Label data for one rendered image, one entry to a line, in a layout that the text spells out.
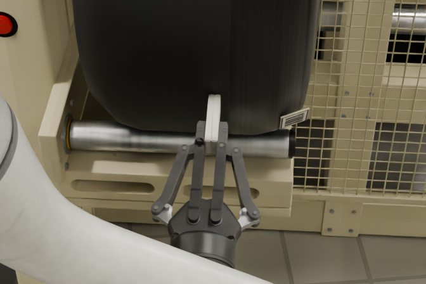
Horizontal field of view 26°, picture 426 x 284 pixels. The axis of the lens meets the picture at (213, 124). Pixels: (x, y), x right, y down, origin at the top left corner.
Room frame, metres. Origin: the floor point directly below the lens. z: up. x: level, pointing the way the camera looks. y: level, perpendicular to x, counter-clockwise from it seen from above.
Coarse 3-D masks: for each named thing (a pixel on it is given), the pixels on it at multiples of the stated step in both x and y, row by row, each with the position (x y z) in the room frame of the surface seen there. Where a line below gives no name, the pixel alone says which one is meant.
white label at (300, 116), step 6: (306, 108) 0.92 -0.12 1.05; (288, 114) 0.91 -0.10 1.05; (294, 114) 0.91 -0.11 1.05; (300, 114) 0.92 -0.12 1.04; (306, 114) 0.93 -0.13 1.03; (282, 120) 0.92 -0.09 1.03; (288, 120) 0.93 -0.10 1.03; (294, 120) 0.94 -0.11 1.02; (300, 120) 0.95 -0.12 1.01; (282, 126) 0.94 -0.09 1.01
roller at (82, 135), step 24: (72, 120) 1.05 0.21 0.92; (96, 120) 1.05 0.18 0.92; (72, 144) 1.02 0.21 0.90; (96, 144) 1.01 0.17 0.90; (120, 144) 1.01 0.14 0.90; (144, 144) 1.01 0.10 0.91; (168, 144) 1.01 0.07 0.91; (192, 144) 1.01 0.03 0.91; (240, 144) 1.00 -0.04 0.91; (264, 144) 1.00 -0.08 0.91; (288, 144) 1.00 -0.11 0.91
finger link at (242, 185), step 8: (232, 152) 0.80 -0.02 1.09; (240, 152) 0.80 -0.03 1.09; (240, 160) 0.79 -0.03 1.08; (240, 168) 0.78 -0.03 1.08; (240, 176) 0.77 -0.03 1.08; (240, 184) 0.76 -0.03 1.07; (240, 192) 0.75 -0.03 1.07; (248, 192) 0.75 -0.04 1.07; (240, 200) 0.75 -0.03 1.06; (248, 200) 0.74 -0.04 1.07; (248, 208) 0.73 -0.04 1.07; (256, 208) 0.73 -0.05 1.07; (256, 216) 0.72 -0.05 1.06; (256, 224) 0.72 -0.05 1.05
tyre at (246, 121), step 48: (96, 0) 0.90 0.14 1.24; (144, 0) 0.89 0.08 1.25; (192, 0) 0.88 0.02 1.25; (240, 0) 0.88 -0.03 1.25; (288, 0) 0.89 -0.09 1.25; (96, 48) 0.90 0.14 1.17; (144, 48) 0.88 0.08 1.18; (192, 48) 0.88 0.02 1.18; (240, 48) 0.87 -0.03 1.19; (288, 48) 0.88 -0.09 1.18; (96, 96) 0.95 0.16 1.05; (144, 96) 0.89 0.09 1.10; (192, 96) 0.89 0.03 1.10; (240, 96) 0.88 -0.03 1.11; (288, 96) 0.90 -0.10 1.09
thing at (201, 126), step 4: (200, 124) 0.85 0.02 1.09; (204, 124) 0.85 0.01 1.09; (200, 128) 0.84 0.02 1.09; (204, 128) 0.84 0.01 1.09; (196, 132) 0.83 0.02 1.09; (200, 132) 0.83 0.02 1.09; (204, 132) 0.83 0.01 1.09; (196, 136) 0.83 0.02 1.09; (200, 136) 0.83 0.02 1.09; (204, 136) 0.83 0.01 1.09; (204, 140) 0.82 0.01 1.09; (192, 148) 0.81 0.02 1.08; (192, 152) 0.81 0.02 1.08; (204, 152) 0.81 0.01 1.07; (188, 156) 0.81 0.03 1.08; (192, 156) 0.81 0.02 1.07
